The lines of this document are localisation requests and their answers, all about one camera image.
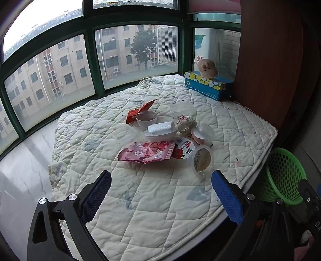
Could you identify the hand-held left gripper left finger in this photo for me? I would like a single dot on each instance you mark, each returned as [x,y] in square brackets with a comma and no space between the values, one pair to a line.
[99,193]

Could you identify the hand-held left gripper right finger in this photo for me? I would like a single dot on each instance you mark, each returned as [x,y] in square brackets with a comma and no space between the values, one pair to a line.
[225,195]

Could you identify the round clear lidded container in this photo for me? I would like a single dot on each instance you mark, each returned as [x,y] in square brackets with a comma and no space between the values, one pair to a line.
[200,160]

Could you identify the green plastic basket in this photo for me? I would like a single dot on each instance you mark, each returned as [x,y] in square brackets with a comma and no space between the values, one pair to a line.
[283,170]

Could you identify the round strawberry print lid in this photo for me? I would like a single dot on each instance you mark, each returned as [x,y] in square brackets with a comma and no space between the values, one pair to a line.
[184,148]

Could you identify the pink snack packet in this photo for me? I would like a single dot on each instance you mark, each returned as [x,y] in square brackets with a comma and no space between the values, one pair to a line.
[148,151]

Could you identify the clear plastic lid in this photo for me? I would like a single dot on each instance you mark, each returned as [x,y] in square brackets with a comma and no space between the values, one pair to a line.
[124,133]

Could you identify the clear dome plastic container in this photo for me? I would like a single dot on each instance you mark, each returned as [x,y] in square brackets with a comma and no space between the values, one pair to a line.
[205,131]

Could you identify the clear wrapper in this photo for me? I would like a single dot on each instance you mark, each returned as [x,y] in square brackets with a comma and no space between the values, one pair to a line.
[186,124]

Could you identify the white bowl with sponge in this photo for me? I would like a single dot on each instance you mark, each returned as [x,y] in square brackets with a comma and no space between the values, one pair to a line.
[160,137]

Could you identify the clear plastic cup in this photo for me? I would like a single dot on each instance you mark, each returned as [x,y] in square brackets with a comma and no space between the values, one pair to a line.
[146,120]

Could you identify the white foam block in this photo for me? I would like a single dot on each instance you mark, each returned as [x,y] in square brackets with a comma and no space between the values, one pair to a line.
[160,128]

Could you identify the red snack wrapper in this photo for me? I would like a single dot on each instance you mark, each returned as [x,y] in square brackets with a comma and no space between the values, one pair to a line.
[140,110]

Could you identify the clear rectangular plastic box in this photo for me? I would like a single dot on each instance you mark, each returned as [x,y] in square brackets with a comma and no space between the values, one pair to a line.
[183,108]

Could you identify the white crumpled cloth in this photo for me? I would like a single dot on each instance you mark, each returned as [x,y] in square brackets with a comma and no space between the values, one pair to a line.
[307,237]

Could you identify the white quilted mat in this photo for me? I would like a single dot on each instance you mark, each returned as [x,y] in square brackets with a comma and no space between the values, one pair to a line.
[150,200]

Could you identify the blue yellow tissue box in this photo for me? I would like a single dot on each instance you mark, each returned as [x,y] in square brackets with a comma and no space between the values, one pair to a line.
[208,86]

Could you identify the beige apartment building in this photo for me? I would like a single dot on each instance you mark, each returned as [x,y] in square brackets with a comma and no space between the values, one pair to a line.
[62,72]

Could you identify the beige plush toy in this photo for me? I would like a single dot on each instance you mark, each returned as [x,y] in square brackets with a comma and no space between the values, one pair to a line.
[207,67]

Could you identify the brown wooden cabinet panel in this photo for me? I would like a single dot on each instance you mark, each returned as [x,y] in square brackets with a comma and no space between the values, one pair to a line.
[263,62]

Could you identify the white Changhong cardboard box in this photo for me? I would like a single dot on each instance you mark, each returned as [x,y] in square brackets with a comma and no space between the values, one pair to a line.
[200,50]

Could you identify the green tree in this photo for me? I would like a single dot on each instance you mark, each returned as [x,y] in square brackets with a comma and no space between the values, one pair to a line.
[143,45]

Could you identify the white louvre vent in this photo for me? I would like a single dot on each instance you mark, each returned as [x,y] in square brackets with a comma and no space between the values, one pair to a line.
[167,45]

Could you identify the pink window blind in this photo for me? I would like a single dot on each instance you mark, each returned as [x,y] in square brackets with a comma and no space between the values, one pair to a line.
[213,6]

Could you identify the green window frame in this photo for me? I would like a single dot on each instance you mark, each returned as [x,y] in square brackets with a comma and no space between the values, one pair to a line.
[89,50]

